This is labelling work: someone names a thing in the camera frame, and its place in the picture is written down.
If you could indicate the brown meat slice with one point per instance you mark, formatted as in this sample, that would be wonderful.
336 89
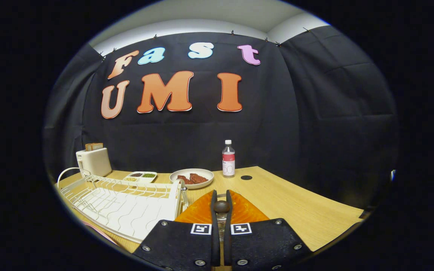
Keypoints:
198 178
185 180

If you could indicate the beige plate with meat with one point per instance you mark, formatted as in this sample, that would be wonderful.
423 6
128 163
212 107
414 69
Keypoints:
205 174

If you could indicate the black backdrop cloth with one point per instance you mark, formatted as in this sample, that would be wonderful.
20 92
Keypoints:
187 143

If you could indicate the pink plate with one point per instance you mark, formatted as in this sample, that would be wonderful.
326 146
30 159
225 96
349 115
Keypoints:
102 233

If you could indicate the white divided snack dish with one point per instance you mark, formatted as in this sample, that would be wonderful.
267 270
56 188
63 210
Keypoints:
141 180

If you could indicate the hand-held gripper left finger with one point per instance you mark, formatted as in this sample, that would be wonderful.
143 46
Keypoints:
214 248

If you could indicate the white toaster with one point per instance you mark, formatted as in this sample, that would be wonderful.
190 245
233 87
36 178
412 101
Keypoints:
94 162

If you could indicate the red-label plastic water bottle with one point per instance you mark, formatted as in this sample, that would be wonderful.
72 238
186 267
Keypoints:
228 162

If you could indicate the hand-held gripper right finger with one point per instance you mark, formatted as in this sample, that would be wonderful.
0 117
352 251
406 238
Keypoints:
227 248

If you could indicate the brown toast slice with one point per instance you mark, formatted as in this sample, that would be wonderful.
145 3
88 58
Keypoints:
97 146
88 147

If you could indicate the black table edge bracket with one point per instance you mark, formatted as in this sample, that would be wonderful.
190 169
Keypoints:
365 214

